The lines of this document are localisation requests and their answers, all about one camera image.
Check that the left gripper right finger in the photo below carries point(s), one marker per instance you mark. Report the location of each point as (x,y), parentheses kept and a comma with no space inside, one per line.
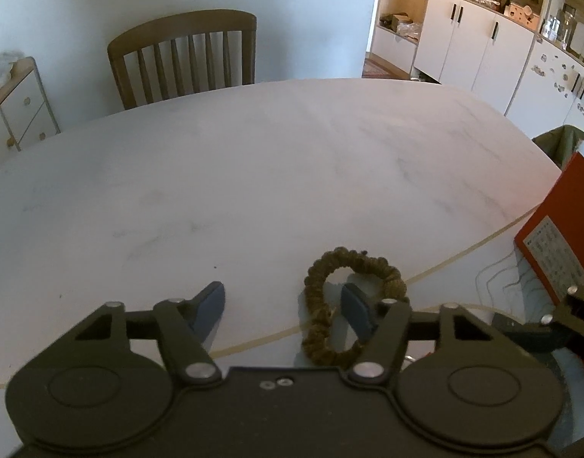
(382,329)

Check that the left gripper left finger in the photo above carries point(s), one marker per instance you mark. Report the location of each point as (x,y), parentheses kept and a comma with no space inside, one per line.
(183,327)

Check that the red white cardboard box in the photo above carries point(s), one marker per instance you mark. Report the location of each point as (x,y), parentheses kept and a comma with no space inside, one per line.
(552,240)

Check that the red patterned doormat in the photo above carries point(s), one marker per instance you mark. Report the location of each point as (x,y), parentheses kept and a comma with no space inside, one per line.
(372,70)

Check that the white drawer sideboard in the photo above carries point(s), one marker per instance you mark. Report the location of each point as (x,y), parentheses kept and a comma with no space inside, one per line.
(26,117)

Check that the dark wooden chair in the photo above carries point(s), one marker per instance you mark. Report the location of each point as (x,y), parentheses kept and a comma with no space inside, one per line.
(189,36)

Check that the white wall cabinet unit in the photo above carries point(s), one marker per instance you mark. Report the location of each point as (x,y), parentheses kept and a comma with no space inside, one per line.
(525,58)

